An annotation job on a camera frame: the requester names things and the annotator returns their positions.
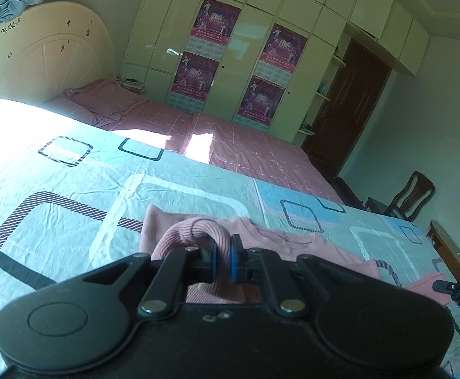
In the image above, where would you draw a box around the cream wardrobe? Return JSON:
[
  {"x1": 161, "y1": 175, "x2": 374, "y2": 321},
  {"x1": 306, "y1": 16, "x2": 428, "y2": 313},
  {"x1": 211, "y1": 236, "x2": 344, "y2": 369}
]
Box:
[{"x1": 121, "y1": 0, "x2": 430, "y2": 147}]

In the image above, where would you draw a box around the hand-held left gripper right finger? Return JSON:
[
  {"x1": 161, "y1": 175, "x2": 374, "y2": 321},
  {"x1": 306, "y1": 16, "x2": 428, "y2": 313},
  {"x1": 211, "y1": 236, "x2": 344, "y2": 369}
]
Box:
[{"x1": 230, "y1": 234, "x2": 329, "y2": 316}]

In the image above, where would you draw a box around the white corner shelf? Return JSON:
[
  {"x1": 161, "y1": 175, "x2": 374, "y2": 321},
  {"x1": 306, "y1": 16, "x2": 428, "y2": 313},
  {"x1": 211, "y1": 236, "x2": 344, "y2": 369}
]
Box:
[{"x1": 297, "y1": 53, "x2": 347, "y2": 135}]

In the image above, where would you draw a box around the brown door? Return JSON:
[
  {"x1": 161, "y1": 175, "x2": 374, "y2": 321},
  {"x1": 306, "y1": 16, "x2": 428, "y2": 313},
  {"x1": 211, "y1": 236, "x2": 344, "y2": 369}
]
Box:
[{"x1": 301, "y1": 39, "x2": 392, "y2": 180}]

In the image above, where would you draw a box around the wooden chair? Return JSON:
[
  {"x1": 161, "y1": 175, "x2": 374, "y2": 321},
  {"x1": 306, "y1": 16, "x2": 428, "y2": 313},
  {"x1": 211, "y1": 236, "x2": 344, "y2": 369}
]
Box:
[{"x1": 366, "y1": 171, "x2": 436, "y2": 222}]

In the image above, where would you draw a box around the pink sweater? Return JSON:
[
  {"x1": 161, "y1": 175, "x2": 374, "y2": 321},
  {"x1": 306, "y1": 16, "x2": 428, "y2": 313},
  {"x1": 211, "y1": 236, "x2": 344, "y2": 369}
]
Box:
[{"x1": 139, "y1": 204, "x2": 453, "y2": 306}]

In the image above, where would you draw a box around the blue patterned bed sheet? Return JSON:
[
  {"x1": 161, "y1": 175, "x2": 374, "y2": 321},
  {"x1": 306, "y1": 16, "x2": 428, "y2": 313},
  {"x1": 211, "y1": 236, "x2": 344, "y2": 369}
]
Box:
[{"x1": 0, "y1": 99, "x2": 460, "y2": 379}]

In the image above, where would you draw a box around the purple wall poster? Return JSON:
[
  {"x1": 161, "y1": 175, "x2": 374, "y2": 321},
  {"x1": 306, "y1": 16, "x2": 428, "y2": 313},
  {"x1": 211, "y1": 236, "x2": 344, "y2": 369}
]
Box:
[
  {"x1": 172, "y1": 51, "x2": 219, "y2": 109},
  {"x1": 236, "y1": 76, "x2": 286, "y2": 131},
  {"x1": 191, "y1": 0, "x2": 242, "y2": 54},
  {"x1": 258, "y1": 24, "x2": 308, "y2": 80}
]

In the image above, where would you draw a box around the stack of books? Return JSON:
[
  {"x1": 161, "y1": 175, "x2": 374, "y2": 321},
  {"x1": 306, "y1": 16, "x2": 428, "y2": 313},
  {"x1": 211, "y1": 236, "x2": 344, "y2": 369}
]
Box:
[{"x1": 116, "y1": 77, "x2": 147, "y2": 94}]

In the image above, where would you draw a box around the cream headboard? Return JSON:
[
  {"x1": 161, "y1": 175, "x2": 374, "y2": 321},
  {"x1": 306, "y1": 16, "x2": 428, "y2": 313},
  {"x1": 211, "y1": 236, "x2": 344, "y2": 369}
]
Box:
[{"x1": 0, "y1": 1, "x2": 116, "y2": 105}]

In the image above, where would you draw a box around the pink checked bed sheet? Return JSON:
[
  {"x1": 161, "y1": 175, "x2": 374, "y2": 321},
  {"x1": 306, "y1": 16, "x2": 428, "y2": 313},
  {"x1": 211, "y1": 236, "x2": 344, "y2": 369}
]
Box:
[{"x1": 42, "y1": 79, "x2": 347, "y2": 206}]

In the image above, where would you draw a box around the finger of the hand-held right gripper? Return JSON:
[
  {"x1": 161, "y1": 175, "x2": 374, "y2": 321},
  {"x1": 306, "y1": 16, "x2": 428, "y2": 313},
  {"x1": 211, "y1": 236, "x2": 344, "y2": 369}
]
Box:
[{"x1": 433, "y1": 280, "x2": 457, "y2": 295}]

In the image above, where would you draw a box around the pink pillow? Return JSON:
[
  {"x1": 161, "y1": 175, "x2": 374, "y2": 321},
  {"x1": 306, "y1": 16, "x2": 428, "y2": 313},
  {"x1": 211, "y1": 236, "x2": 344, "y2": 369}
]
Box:
[{"x1": 65, "y1": 79, "x2": 149, "y2": 121}]

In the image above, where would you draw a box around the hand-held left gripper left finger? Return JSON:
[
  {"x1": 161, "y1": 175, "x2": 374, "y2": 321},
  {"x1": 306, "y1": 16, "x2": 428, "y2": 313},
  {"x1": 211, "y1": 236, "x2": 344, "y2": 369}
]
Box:
[{"x1": 82, "y1": 237, "x2": 219, "y2": 318}]

